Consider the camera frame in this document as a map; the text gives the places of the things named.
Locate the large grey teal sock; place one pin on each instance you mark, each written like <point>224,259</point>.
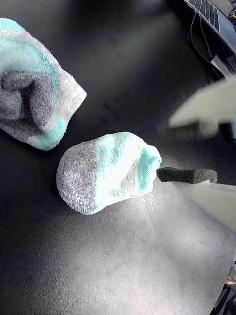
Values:
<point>32,81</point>

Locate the gripper cream right finger black foam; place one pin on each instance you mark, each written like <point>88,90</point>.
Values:
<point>216,201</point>

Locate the small grey teal balled sock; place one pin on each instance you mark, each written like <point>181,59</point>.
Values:
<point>98,172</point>

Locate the silver laptop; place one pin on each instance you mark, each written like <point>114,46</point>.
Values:
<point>221,22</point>

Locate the gripper cream left finger black foam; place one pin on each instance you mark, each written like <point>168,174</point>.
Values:
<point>211,105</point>

